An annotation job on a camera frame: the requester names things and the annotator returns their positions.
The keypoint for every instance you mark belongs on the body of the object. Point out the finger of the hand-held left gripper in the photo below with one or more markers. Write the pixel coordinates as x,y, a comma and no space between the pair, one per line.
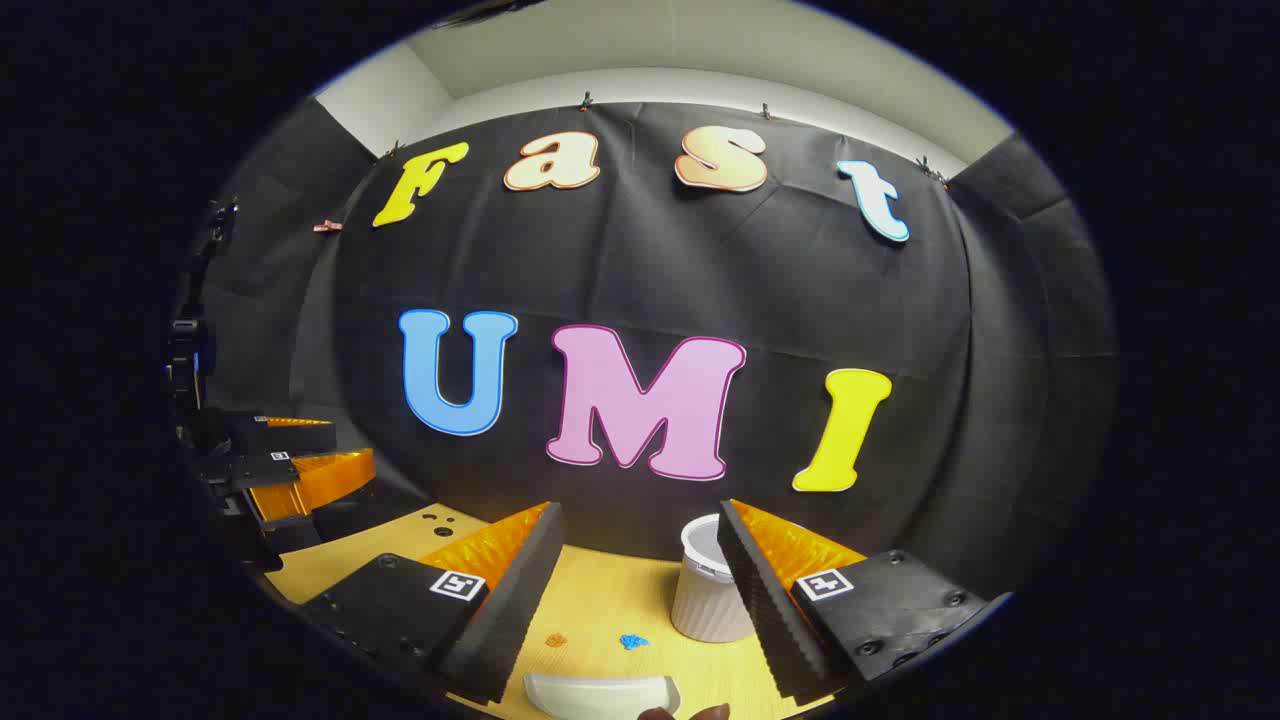
320,480
290,434

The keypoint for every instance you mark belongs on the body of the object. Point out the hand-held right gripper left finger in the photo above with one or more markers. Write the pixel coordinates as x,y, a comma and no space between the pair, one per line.
520,590

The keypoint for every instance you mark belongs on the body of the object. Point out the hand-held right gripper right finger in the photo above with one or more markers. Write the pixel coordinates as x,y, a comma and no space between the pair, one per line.
765,600

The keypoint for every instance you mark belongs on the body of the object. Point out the white ribbed garbage bin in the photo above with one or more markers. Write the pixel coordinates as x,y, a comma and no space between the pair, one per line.
700,600

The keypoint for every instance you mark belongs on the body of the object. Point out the blue trash piece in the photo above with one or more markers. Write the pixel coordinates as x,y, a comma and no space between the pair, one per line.
632,641

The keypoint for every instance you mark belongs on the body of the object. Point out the white dustpan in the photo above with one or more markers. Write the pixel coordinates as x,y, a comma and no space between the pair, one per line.
600,695

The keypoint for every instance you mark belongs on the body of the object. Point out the wooden desktop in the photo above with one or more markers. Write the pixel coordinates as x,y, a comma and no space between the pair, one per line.
610,600

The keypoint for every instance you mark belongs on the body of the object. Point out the black backdrop cloth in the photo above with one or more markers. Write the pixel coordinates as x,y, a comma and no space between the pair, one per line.
650,270

